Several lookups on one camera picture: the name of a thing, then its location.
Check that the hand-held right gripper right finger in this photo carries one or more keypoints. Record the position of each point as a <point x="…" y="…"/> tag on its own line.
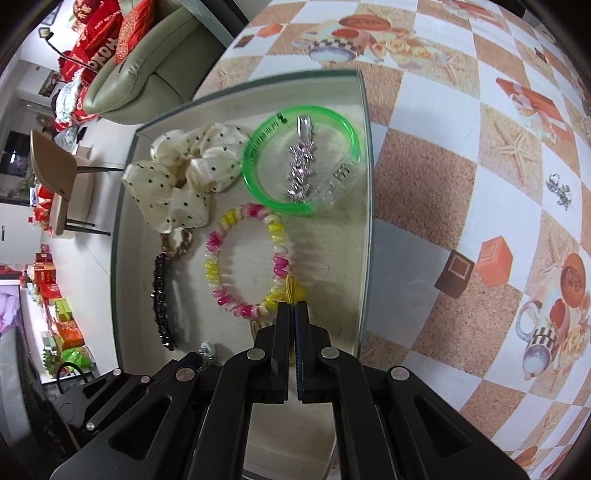
<point x="302" y="332"/>

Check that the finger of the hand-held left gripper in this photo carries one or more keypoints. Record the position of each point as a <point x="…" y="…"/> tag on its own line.
<point x="92" y="401"/>

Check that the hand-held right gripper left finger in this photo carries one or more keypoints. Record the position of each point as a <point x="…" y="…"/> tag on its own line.
<point x="285" y="332"/>

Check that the glass tray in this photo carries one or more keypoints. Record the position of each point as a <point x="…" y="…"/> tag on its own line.
<point x="323" y="258"/>

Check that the cream polka dot scrunchie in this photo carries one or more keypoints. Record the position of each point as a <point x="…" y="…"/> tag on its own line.
<point x="184" y="194"/>

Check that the pile of gift boxes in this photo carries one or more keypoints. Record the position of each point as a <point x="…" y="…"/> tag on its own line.
<point x="69" y="334"/>

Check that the purple flower screen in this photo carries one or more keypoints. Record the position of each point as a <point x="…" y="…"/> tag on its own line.
<point x="9" y="309"/>

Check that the green plastic bangle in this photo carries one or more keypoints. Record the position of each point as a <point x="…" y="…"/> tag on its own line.
<point x="272" y="199"/>

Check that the clear plastic hair clip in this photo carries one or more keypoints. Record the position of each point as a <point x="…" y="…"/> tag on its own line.
<point x="337" y="182"/>

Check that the silver rhinestone hair clip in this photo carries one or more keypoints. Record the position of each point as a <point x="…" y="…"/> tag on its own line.
<point x="300" y="166"/>

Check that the checked printed tablecloth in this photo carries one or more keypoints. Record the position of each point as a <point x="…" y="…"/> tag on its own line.
<point x="461" y="230"/>

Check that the brown chair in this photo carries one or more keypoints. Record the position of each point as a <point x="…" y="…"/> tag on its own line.
<point x="51" y="157"/>

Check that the small crystal brooch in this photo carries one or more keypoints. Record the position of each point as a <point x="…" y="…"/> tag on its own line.
<point x="559" y="191"/>

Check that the red gift bags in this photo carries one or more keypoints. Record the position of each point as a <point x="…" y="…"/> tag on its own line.
<point x="69" y="104"/>

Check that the olive leather sofa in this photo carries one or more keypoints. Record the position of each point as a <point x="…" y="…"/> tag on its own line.
<point x="152" y="60"/>

